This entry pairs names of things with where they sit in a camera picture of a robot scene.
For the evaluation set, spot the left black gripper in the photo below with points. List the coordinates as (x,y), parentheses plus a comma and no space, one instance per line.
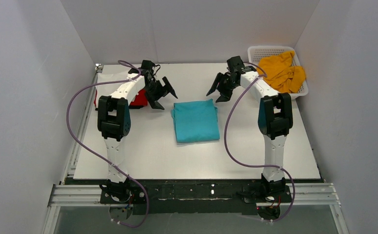
(158,89)

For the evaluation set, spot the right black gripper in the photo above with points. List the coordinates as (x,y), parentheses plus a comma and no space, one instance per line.
(225,84)

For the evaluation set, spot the turquoise t shirt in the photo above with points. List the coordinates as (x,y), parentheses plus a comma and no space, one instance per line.
(195,121)

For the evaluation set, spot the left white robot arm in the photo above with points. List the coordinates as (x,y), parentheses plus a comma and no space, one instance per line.
(114,120)

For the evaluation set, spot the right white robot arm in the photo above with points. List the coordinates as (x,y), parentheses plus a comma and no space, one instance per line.
(275,117)

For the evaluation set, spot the red folded t shirt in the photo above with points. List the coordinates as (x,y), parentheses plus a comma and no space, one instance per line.
(139,101)

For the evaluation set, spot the yellow crumpled t shirt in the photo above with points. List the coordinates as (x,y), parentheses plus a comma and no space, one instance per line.
(281,74)

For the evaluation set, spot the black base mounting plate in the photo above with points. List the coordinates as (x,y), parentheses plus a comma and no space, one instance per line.
(160,196)

